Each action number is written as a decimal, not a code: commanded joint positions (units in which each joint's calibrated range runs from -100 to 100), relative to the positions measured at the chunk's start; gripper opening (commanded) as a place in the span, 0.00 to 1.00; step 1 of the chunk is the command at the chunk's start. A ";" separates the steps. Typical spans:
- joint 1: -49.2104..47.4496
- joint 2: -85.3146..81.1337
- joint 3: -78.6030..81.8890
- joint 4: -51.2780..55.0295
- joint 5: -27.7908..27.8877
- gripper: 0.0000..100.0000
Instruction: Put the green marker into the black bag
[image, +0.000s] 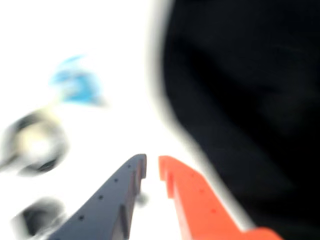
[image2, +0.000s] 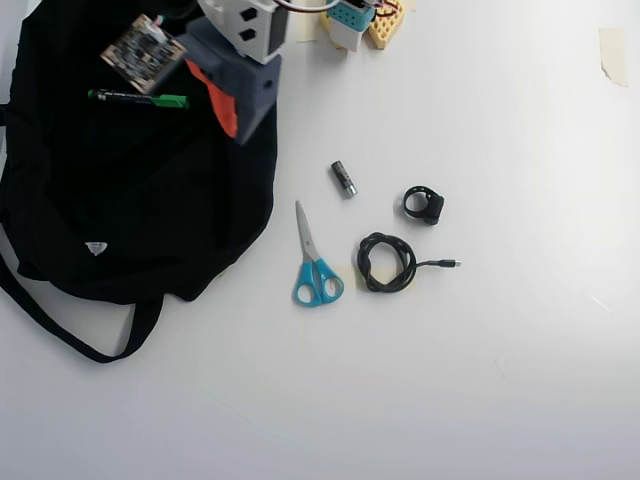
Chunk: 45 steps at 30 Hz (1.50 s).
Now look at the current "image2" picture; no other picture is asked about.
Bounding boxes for black fabric bag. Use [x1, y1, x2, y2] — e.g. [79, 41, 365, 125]
[0, 0, 279, 365]

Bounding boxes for blue handled scissors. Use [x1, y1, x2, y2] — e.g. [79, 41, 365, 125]
[292, 199, 346, 307]

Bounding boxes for coiled black USB cable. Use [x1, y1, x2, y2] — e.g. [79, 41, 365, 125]
[356, 231, 464, 295]

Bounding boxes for black AA battery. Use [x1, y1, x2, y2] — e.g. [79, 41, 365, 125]
[329, 159, 359, 200]

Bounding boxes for yellow perforated robot base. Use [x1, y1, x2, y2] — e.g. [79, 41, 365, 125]
[319, 0, 408, 51]

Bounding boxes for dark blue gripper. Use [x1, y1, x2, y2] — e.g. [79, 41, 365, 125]
[175, 16, 282, 147]

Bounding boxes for green black marker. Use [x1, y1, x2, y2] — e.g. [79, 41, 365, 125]
[86, 87, 191, 111]

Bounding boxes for red white servo cable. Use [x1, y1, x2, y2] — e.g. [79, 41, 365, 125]
[275, 0, 332, 14]

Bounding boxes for camera circuit board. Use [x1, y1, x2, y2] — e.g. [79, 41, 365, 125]
[98, 13, 188, 94]

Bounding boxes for beige masking tape strip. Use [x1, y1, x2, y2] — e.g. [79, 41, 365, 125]
[598, 27, 628, 88]
[293, 14, 322, 44]

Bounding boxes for black ring strap clip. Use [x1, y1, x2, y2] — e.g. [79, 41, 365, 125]
[402, 184, 446, 226]

